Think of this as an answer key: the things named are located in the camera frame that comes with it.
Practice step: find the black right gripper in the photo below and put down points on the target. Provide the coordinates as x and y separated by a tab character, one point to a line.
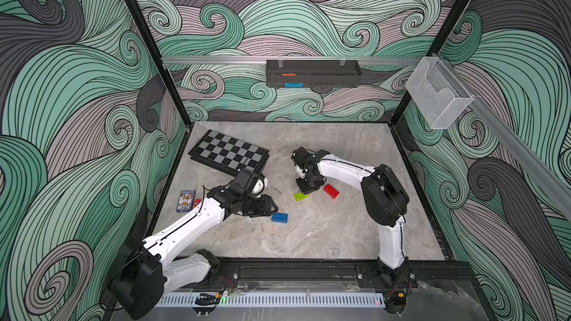
305	189

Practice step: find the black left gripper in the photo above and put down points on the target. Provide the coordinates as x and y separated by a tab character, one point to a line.
263	210

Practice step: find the blue lego brick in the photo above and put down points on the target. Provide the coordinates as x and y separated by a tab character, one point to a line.
281	218

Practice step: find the lime green lego brick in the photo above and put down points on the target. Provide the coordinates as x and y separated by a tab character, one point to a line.
300	196

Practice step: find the red lego brick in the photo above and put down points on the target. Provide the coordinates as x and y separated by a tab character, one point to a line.
331	191

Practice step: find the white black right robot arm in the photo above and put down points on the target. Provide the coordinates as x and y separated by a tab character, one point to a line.
384	197

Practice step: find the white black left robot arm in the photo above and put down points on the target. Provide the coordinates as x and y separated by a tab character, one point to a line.
144	270

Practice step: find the black grey chessboard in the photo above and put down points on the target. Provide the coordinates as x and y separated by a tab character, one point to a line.
227	154

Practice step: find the playing card box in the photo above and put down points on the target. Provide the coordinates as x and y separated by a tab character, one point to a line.
186	201

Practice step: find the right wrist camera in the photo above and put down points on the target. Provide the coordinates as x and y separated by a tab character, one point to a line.
301	156

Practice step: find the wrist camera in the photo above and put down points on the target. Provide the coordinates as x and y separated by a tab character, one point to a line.
301	156
248	183

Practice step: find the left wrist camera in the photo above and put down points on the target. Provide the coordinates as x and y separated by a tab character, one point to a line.
248	183

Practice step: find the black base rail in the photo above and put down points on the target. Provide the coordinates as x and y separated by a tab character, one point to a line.
245	273

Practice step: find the black wall tray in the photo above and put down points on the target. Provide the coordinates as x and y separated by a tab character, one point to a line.
315	74

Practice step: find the white slotted cable duct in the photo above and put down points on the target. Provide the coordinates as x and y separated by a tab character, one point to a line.
303	300

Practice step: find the clear plastic wall bin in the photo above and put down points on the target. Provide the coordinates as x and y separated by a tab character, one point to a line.
438	92

